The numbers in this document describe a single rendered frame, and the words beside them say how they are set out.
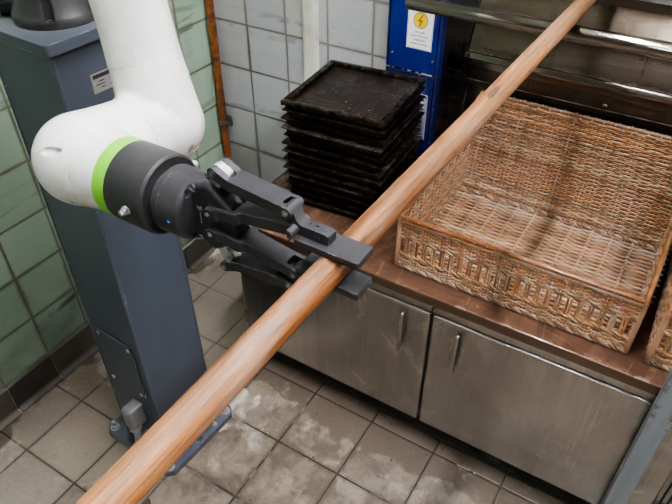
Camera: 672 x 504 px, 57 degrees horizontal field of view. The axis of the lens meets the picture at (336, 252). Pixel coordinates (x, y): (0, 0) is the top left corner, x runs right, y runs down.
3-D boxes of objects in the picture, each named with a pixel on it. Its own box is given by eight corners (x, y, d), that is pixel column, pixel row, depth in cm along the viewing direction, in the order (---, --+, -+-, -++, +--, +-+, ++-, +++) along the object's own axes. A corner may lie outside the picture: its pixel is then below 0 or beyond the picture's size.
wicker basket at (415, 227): (466, 174, 185) (480, 86, 167) (670, 236, 162) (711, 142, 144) (389, 266, 153) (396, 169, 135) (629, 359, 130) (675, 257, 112)
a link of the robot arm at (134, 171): (107, 238, 69) (87, 167, 63) (180, 188, 77) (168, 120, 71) (147, 257, 67) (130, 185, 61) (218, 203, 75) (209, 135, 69)
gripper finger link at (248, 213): (228, 201, 66) (225, 190, 65) (315, 220, 61) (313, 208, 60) (204, 220, 64) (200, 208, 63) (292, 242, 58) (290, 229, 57)
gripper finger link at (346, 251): (311, 229, 61) (310, 222, 61) (373, 253, 58) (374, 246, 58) (293, 245, 59) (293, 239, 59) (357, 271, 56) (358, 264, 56)
